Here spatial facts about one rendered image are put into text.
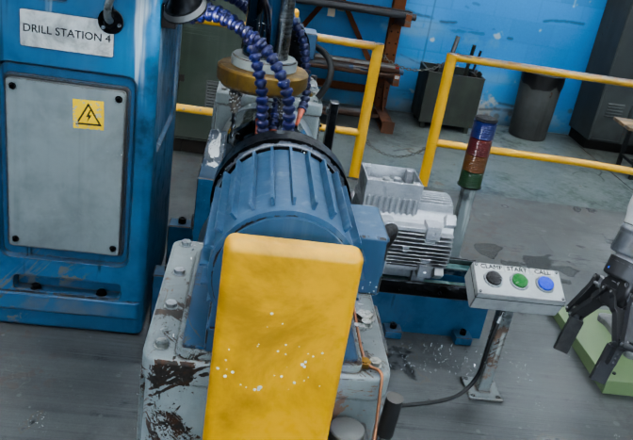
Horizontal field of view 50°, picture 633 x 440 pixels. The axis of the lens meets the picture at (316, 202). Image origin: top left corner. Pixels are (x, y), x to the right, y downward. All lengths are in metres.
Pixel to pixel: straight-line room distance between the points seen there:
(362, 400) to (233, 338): 0.22
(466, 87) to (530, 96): 0.64
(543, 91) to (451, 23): 1.03
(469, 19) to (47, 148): 5.58
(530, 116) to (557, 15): 0.96
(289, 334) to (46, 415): 0.68
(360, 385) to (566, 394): 0.81
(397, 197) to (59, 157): 0.66
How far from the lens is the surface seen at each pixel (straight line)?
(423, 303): 1.55
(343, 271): 0.63
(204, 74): 4.55
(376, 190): 1.42
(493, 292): 1.29
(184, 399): 0.83
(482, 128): 1.78
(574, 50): 6.95
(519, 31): 6.74
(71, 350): 1.41
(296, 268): 0.63
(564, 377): 1.61
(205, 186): 1.30
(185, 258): 0.98
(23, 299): 1.45
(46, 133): 1.29
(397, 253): 1.46
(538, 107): 6.52
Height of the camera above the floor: 1.63
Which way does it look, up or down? 23 degrees down
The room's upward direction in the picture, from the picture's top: 9 degrees clockwise
